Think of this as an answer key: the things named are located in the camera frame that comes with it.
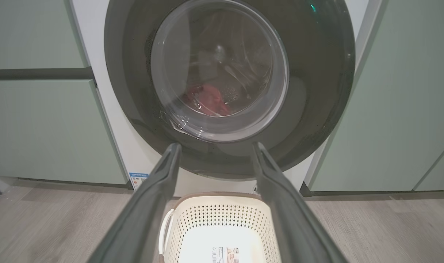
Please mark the cream perforated laundry basket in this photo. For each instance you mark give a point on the cream perforated laundry basket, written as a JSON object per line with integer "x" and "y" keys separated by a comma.
{"x": 222, "y": 219}

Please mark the pale green drawer front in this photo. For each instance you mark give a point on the pale green drawer front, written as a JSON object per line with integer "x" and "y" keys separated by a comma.
{"x": 32, "y": 33}

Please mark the green cabinet right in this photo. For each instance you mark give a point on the green cabinet right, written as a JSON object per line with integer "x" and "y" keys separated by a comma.
{"x": 390, "y": 91}

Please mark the white barcode label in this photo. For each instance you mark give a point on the white barcode label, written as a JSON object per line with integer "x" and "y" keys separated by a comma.
{"x": 225, "y": 255}

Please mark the red sports jersey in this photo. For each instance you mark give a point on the red sports jersey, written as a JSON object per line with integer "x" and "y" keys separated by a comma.
{"x": 213, "y": 100}

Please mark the pale green cabinet door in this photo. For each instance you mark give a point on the pale green cabinet door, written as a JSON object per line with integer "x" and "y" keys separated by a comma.
{"x": 439, "y": 171}
{"x": 43, "y": 131}

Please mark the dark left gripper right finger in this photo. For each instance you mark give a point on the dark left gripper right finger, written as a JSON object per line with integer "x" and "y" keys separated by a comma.
{"x": 295, "y": 226}

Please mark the blue white energy label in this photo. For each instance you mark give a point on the blue white energy label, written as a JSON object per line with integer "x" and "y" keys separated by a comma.
{"x": 138, "y": 180}

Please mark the white front-load washing machine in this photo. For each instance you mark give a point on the white front-load washing machine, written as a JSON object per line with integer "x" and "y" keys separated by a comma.
{"x": 98, "y": 54}

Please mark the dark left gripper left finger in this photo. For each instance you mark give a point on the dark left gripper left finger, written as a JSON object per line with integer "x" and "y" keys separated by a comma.
{"x": 145, "y": 219}

